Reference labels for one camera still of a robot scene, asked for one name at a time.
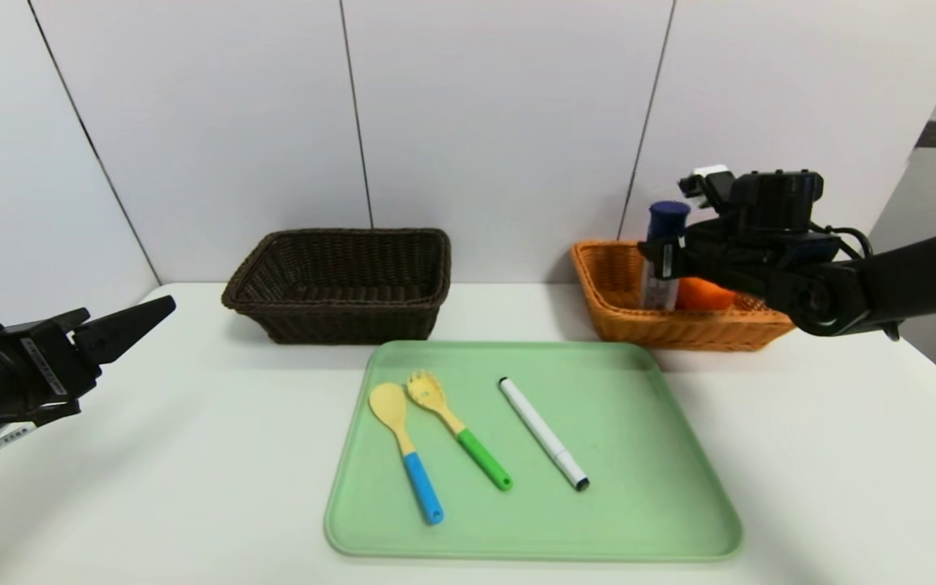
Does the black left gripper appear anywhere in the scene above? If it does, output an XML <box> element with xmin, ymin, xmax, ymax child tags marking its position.
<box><xmin>0</xmin><ymin>295</ymin><xmax>177</xmax><ymax>431</ymax></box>

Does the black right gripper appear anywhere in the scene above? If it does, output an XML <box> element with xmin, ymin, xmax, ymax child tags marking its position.
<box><xmin>637</xmin><ymin>219</ymin><xmax>737</xmax><ymax>280</ymax></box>

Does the blue capped spray can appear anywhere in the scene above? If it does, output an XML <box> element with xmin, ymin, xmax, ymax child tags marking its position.
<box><xmin>640</xmin><ymin>201</ymin><xmax>691</xmax><ymax>311</ymax></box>

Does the orange fruit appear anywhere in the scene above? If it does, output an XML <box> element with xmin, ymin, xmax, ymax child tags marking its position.
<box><xmin>677</xmin><ymin>276</ymin><xmax>737</xmax><ymax>312</ymax></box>

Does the white marker pen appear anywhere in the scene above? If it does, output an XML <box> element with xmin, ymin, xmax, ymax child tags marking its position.
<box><xmin>498</xmin><ymin>377</ymin><xmax>591</xmax><ymax>492</ymax></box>

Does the yellow fork green handle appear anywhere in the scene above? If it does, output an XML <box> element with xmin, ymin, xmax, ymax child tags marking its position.
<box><xmin>407</xmin><ymin>371</ymin><xmax>513</xmax><ymax>491</ymax></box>

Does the yellow spoon blue handle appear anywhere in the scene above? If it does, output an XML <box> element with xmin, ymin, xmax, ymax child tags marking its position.
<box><xmin>369</xmin><ymin>383</ymin><xmax>444</xmax><ymax>524</ymax></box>

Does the orange wicker basket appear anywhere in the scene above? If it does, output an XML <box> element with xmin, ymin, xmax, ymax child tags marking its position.
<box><xmin>570</xmin><ymin>240</ymin><xmax>798</xmax><ymax>352</ymax></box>

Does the dark brown wicker basket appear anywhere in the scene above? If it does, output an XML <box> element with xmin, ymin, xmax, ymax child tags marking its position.
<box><xmin>222</xmin><ymin>228</ymin><xmax>452</xmax><ymax>346</ymax></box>

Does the light green plastic tray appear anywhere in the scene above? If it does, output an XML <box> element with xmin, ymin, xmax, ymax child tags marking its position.
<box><xmin>325</xmin><ymin>340</ymin><xmax>743</xmax><ymax>561</ymax></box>

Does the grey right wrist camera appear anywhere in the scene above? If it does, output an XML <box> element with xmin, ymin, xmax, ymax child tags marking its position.
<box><xmin>678</xmin><ymin>165</ymin><xmax>733</xmax><ymax>204</ymax></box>

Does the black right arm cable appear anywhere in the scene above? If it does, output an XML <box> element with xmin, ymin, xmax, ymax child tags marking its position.
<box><xmin>821</xmin><ymin>223</ymin><xmax>875</xmax><ymax>261</ymax></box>

